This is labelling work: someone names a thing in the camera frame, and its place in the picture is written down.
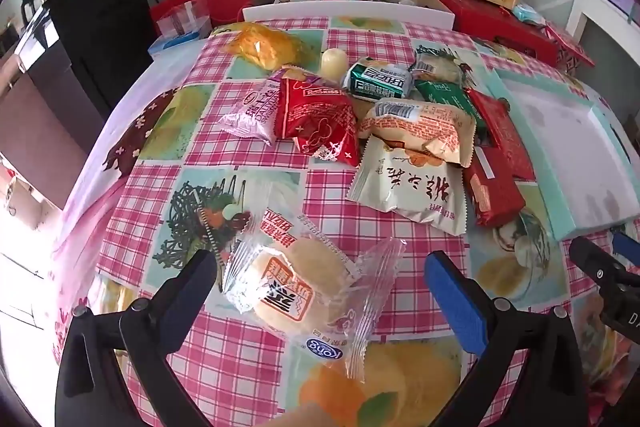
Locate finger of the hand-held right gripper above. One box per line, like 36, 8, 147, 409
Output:
569, 236, 640, 304
612, 231, 640, 269

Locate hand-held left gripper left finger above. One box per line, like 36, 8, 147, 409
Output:
55, 250, 219, 427

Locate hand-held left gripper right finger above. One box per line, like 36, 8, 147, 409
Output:
424, 251, 599, 427

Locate clear-wrapped round bun packet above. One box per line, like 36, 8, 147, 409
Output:
221, 208, 407, 384

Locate teal shallow box tray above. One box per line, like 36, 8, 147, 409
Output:
486, 66, 640, 242

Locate red gold-pattern snack packet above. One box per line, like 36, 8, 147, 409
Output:
466, 88, 537, 181
461, 146, 527, 229

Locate cream black-script snack packet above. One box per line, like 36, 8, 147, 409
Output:
346, 138, 467, 236

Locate beige orange-print snack packet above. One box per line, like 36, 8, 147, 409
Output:
356, 96, 477, 168

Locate pink snack packet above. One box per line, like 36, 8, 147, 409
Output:
219, 73, 287, 146

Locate dark green snack packet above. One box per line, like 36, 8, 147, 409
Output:
412, 78, 489, 134

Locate red white-print snack packet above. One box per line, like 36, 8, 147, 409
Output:
274, 76, 362, 168

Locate green and white snack packet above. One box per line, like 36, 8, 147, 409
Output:
341, 56, 414, 101

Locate clear green-edged biscuit packet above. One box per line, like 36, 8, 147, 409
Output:
409, 48, 472, 86

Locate orange bread packet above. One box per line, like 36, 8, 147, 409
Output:
219, 21, 312, 71

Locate small pale yellow cake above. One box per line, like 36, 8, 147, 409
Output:
320, 48, 349, 80

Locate pink checked printed tablecloth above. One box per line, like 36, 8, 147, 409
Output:
50, 19, 640, 427

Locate red patterned box lid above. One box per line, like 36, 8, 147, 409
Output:
544, 21, 597, 68

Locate blue tissue pack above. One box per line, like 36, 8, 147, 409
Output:
146, 31, 212, 58

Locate light blue plastic packet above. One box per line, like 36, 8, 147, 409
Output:
512, 4, 547, 26

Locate large red gift box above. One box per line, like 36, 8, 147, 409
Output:
426, 0, 559, 66

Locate clear plastic box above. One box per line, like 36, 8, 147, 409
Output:
155, 0, 212, 41

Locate black cabinet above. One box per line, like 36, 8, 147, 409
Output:
46, 0, 157, 108

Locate white furniture frame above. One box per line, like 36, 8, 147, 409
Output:
566, 0, 640, 74

